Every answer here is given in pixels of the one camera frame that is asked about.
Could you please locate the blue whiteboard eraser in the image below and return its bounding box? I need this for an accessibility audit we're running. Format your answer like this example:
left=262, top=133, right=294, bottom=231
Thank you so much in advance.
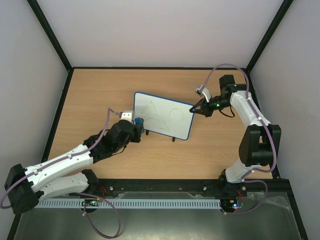
left=134, top=117, right=144, bottom=125

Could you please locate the small blue-framed whiteboard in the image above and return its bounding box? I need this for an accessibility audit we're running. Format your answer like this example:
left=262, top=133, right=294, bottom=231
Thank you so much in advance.
left=133, top=91, right=194, bottom=141

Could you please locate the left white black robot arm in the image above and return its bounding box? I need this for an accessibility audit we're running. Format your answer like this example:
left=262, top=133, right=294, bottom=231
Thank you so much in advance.
left=4, top=118, right=144, bottom=215

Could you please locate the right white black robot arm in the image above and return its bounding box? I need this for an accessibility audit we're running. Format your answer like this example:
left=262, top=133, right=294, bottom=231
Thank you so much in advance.
left=189, top=75, right=282, bottom=197

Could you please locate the left controller circuit board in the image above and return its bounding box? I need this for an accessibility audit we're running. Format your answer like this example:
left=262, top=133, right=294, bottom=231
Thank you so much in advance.
left=81, top=198, right=104, bottom=207

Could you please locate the controller circuit board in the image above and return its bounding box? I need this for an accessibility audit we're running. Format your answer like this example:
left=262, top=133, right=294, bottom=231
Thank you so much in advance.
left=81, top=198, right=104, bottom=207
left=220, top=199, right=245, bottom=212

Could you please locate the right controller circuit board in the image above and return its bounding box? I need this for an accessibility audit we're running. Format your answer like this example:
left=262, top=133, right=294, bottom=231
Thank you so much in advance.
left=220, top=199, right=245, bottom=212

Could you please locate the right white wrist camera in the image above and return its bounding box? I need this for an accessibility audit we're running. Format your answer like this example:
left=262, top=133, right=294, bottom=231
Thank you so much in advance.
left=195, top=84, right=212, bottom=103

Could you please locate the light blue slotted cable duct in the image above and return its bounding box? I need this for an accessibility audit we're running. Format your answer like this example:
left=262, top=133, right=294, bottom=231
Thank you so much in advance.
left=36, top=198, right=221, bottom=210

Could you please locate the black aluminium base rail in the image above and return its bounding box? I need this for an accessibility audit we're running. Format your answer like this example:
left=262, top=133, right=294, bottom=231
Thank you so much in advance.
left=22, top=176, right=292, bottom=202

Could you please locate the right black frame post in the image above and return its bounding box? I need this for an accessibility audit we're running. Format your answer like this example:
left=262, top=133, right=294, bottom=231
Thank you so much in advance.
left=246, top=0, right=295, bottom=73

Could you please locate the black frame post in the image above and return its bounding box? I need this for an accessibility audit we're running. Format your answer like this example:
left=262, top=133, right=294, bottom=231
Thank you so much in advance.
left=246, top=0, right=295, bottom=73
left=26, top=0, right=73, bottom=73

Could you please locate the left black frame post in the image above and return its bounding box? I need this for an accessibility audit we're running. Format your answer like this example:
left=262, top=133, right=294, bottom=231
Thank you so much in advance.
left=26, top=0, right=73, bottom=73

